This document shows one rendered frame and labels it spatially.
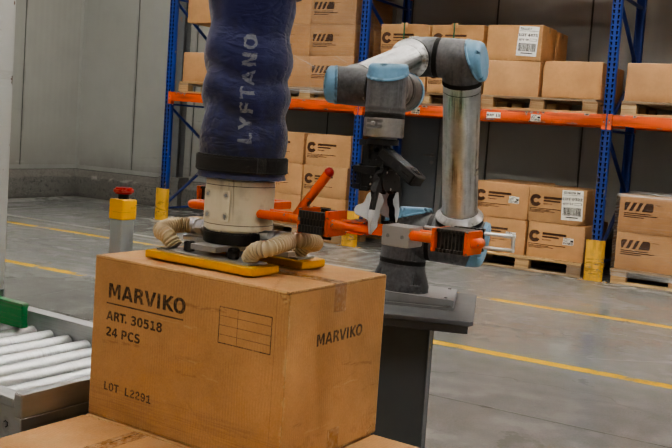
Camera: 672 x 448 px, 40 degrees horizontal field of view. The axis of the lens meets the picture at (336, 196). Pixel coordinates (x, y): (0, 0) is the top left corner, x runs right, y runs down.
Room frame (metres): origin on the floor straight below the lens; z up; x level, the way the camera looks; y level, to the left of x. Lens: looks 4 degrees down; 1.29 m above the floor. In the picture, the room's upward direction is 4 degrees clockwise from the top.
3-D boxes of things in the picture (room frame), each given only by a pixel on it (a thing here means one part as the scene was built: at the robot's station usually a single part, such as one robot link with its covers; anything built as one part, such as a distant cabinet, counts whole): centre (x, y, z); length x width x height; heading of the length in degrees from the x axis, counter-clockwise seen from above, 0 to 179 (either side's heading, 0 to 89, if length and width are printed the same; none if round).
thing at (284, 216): (2.26, 0.01, 1.08); 0.93 x 0.30 x 0.04; 56
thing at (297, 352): (2.26, 0.22, 0.74); 0.60 x 0.40 x 0.40; 56
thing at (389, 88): (2.06, -0.10, 1.39); 0.10 x 0.09 x 0.12; 160
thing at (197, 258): (2.19, 0.29, 0.97); 0.34 x 0.10 x 0.05; 56
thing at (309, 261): (2.35, 0.18, 0.97); 0.34 x 0.10 x 0.05; 56
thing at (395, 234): (2.01, -0.15, 1.07); 0.07 x 0.07 x 0.04; 56
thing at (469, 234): (1.93, -0.26, 1.08); 0.08 x 0.07 x 0.05; 56
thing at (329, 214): (2.13, 0.03, 1.08); 0.10 x 0.08 x 0.06; 146
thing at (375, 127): (2.05, -0.09, 1.30); 0.10 x 0.09 x 0.05; 146
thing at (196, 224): (2.27, 0.24, 1.01); 0.34 x 0.25 x 0.06; 56
